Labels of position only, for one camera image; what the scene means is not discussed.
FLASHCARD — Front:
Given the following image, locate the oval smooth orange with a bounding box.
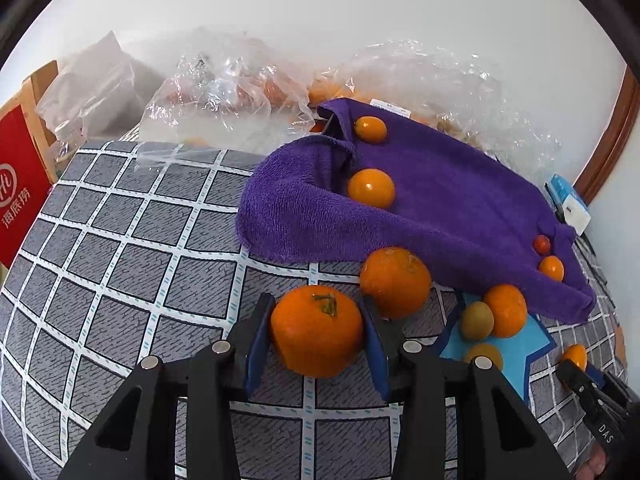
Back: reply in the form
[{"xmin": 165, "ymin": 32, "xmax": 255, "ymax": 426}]
[{"xmin": 560, "ymin": 344, "xmax": 588, "ymax": 372}]

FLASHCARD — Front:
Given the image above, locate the green kiwi fruit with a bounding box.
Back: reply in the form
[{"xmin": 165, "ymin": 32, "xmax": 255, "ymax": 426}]
[
  {"xmin": 463, "ymin": 342, "xmax": 503, "ymax": 370},
  {"xmin": 459, "ymin": 301, "xmax": 495, "ymax": 341}
]

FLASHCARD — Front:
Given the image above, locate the small red tomato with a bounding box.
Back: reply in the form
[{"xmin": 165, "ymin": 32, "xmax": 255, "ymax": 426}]
[{"xmin": 533, "ymin": 234, "xmax": 551, "ymax": 257}]

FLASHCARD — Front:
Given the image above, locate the rough mandarin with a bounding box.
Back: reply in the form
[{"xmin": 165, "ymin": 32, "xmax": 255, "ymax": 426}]
[{"xmin": 359, "ymin": 247, "xmax": 432, "ymax": 320}]

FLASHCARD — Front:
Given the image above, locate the large stemmed mandarin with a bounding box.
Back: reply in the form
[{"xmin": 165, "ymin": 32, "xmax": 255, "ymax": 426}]
[{"xmin": 270, "ymin": 285, "xmax": 363, "ymax": 378}]

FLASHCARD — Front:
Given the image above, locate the round smooth orange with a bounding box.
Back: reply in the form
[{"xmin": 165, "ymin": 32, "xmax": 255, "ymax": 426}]
[{"xmin": 347, "ymin": 168, "xmax": 396, "ymax": 209}]

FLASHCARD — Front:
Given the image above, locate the small smooth orange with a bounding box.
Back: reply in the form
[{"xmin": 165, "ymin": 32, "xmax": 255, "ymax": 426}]
[{"xmin": 354, "ymin": 116, "xmax": 388, "ymax": 144}]

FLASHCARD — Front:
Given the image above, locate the mandarin beside kiwi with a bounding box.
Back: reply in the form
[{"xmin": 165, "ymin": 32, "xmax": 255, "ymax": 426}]
[{"xmin": 483, "ymin": 284, "xmax": 528, "ymax": 338}]

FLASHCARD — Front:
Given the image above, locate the blue white tissue box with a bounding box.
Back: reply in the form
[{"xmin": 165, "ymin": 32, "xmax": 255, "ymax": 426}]
[{"xmin": 546, "ymin": 174, "xmax": 591, "ymax": 236}]

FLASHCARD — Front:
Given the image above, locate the grey checkered bed sheet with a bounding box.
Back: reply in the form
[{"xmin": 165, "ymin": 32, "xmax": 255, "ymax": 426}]
[{"xmin": 0, "ymin": 123, "xmax": 629, "ymax": 480}]

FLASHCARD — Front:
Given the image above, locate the purple towel covered tray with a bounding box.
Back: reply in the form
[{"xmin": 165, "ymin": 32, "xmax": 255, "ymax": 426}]
[{"xmin": 235, "ymin": 99, "xmax": 596, "ymax": 324}]

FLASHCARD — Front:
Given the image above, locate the red paper shopping bag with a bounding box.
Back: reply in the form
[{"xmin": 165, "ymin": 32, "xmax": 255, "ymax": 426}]
[{"xmin": 0, "ymin": 106, "xmax": 51, "ymax": 269}]

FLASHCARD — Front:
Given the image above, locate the clear bag of tomatoes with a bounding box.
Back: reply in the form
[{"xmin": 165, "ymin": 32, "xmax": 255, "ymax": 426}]
[{"xmin": 139, "ymin": 37, "xmax": 314, "ymax": 155}]

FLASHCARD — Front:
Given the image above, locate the clear bag of oranges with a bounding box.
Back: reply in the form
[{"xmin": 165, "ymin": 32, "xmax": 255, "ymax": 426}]
[{"xmin": 308, "ymin": 40, "xmax": 560, "ymax": 186}]

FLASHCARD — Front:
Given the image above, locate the white plastic bag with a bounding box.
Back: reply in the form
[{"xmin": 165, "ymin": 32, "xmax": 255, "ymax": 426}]
[{"xmin": 36, "ymin": 32, "xmax": 163, "ymax": 143}]

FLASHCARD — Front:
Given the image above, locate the wooden bedside stand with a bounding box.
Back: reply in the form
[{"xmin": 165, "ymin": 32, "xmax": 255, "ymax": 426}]
[{"xmin": 0, "ymin": 58, "xmax": 66, "ymax": 187}]

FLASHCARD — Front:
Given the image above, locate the brown wooden door frame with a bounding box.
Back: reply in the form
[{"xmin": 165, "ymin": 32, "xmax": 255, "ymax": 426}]
[{"xmin": 574, "ymin": 67, "xmax": 640, "ymax": 205}]

